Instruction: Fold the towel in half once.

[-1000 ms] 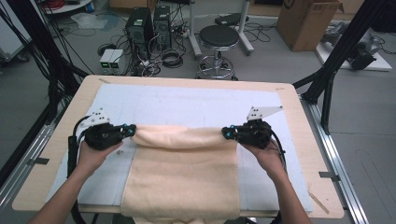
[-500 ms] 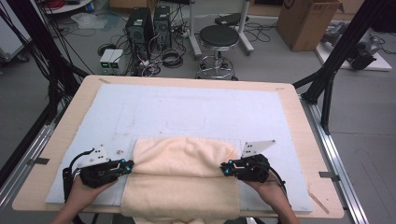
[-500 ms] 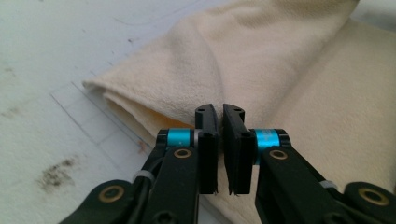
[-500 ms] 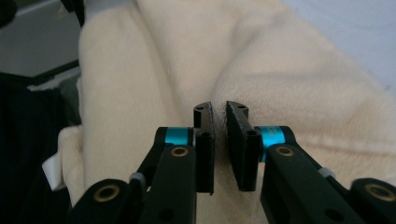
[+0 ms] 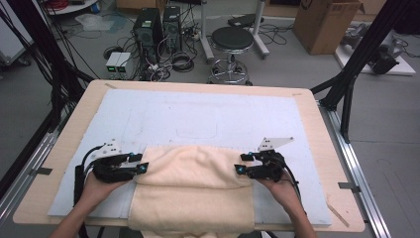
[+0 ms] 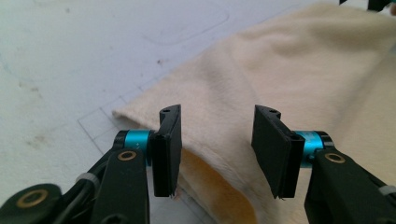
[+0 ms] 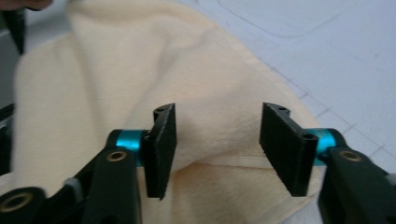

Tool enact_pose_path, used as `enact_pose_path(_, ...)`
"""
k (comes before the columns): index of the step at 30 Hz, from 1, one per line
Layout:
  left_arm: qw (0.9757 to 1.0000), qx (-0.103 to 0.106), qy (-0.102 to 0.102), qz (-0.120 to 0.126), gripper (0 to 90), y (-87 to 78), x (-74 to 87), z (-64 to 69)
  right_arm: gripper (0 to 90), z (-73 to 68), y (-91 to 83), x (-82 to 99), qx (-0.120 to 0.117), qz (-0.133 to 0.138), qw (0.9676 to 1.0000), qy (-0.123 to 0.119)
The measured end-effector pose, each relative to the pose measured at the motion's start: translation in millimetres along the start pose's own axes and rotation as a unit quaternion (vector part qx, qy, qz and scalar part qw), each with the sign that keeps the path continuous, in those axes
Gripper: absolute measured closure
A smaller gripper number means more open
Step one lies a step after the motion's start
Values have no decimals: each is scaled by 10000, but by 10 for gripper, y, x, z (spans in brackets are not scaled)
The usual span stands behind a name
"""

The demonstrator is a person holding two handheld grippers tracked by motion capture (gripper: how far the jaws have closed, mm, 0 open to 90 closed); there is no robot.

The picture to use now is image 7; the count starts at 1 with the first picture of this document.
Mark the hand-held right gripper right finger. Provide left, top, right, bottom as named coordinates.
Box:
left=259, top=102, right=319, bottom=198

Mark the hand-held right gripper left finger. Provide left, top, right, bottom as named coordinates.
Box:
left=141, top=103, right=177, bottom=201

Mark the cream terry towel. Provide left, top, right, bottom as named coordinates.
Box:
left=8, top=0, right=325, bottom=224

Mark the white grid mat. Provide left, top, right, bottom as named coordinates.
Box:
left=24, top=0, right=396, bottom=224

